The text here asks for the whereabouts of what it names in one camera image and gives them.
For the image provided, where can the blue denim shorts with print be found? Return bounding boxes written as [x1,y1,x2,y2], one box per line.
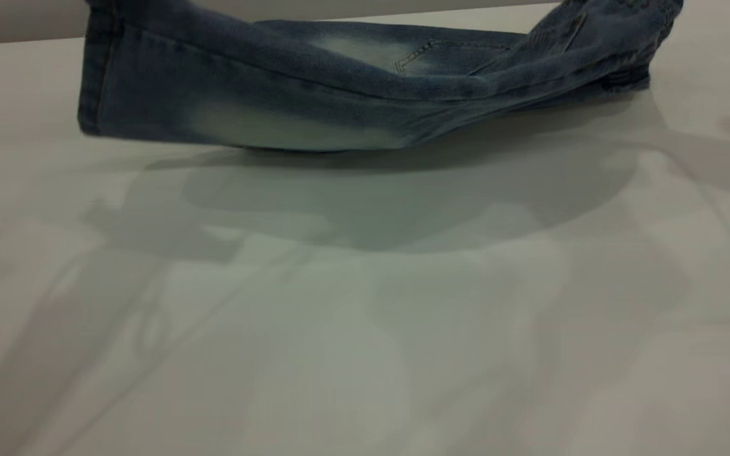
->
[78,0,684,153]

